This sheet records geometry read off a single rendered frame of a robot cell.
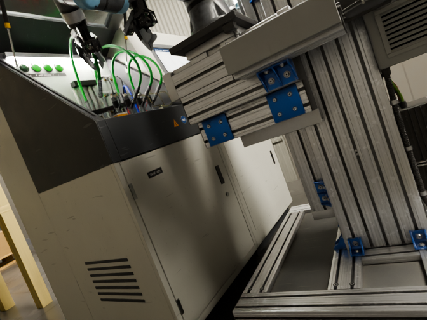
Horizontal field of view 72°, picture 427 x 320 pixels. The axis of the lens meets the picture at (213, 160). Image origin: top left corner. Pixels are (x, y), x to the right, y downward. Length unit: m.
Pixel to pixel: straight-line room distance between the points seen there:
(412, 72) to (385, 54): 2.10
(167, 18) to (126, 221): 2.85
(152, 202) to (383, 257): 0.80
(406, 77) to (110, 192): 2.58
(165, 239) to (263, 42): 0.80
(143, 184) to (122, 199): 0.10
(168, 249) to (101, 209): 0.30
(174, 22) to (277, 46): 2.95
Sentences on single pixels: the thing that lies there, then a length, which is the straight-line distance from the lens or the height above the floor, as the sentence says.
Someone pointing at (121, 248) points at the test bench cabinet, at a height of 0.47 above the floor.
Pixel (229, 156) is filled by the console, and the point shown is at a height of 0.61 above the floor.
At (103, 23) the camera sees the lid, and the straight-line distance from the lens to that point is 1.96.
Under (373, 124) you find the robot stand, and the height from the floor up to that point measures 0.62.
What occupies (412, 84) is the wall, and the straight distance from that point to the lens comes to 3.05.
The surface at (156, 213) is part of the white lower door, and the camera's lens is 1.17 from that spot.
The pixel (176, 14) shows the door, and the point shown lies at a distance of 3.60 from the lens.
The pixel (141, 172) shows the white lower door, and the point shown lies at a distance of 1.15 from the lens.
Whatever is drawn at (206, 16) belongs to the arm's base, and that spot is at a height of 1.08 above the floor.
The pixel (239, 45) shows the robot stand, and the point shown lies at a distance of 0.73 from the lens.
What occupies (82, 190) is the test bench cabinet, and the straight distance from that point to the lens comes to 1.28.
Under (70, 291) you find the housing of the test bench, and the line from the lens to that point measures 1.73.
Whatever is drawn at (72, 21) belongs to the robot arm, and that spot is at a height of 1.32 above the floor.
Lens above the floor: 0.76
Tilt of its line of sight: 5 degrees down
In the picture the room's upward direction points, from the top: 21 degrees counter-clockwise
